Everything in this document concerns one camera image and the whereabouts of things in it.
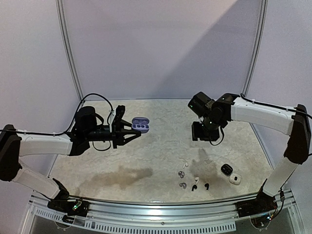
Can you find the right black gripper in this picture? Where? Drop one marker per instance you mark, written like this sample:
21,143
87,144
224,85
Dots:
203,133

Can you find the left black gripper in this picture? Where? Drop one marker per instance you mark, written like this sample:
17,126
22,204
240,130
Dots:
118,137

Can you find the purple earbud charging case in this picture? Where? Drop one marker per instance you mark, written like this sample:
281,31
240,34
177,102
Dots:
141,124

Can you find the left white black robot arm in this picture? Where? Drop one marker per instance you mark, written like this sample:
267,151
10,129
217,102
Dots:
88,128

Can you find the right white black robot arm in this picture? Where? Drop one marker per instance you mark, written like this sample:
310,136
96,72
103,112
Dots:
214,115

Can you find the black earbud charging case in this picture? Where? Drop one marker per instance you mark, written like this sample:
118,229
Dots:
226,169

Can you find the white earbud charging case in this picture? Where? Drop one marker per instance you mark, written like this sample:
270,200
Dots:
235,179

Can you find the black stem earbud right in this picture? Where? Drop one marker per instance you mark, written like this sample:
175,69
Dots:
207,186

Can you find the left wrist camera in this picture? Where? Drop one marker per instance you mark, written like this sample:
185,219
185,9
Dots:
115,118

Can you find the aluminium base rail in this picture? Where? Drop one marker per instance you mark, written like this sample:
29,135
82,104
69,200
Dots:
216,217

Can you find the right aluminium frame post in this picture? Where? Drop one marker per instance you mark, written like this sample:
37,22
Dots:
256,45

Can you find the aluminium frame post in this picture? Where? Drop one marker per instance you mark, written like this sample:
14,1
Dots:
67,48
256,45

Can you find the left aluminium frame post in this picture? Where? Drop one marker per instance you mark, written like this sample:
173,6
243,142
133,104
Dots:
67,48

